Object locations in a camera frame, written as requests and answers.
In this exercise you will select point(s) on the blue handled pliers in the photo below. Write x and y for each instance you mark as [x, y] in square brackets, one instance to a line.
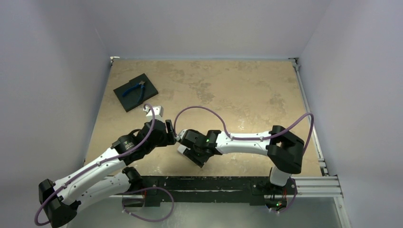
[141, 86]

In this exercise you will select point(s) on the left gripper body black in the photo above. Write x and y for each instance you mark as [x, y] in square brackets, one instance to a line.
[166, 138]

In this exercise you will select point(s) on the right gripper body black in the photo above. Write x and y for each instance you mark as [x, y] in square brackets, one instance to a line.
[192, 156]

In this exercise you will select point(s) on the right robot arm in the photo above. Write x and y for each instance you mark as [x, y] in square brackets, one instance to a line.
[284, 149]

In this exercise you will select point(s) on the black square pad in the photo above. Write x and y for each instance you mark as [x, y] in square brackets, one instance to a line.
[130, 101]

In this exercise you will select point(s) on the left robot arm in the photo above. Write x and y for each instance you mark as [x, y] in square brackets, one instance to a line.
[107, 175]

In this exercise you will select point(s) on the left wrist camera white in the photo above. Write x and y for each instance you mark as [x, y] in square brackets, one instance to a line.
[157, 110]

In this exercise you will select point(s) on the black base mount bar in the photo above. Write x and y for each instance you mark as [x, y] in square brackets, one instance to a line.
[254, 190]

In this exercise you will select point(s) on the white remote control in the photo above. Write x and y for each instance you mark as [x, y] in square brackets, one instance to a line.
[182, 149]

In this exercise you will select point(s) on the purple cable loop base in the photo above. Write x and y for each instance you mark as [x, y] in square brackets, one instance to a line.
[149, 201]

